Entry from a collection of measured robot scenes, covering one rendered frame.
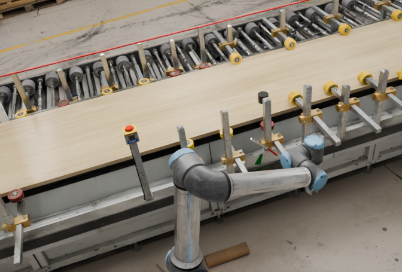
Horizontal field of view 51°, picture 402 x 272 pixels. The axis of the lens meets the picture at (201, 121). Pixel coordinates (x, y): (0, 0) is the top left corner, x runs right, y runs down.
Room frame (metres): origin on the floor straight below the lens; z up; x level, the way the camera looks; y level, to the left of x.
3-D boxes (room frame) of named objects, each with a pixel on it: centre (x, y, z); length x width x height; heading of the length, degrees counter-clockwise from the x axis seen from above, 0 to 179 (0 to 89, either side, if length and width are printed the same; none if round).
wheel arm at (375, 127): (1.95, -0.91, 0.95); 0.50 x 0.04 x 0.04; 12
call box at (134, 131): (1.70, 0.37, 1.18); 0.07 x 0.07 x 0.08; 12
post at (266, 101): (1.86, -0.38, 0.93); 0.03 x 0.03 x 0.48; 12
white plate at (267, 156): (1.83, -0.35, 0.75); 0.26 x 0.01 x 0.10; 102
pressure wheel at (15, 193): (1.69, 1.08, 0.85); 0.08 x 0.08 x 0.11
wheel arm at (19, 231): (1.50, 1.04, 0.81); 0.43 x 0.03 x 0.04; 12
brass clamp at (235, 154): (1.81, -0.15, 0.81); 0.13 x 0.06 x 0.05; 102
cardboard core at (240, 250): (1.69, -0.04, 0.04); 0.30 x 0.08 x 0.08; 102
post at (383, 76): (2.02, -1.11, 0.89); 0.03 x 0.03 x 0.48; 12
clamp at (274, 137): (1.87, -0.40, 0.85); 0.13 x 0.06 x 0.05; 102
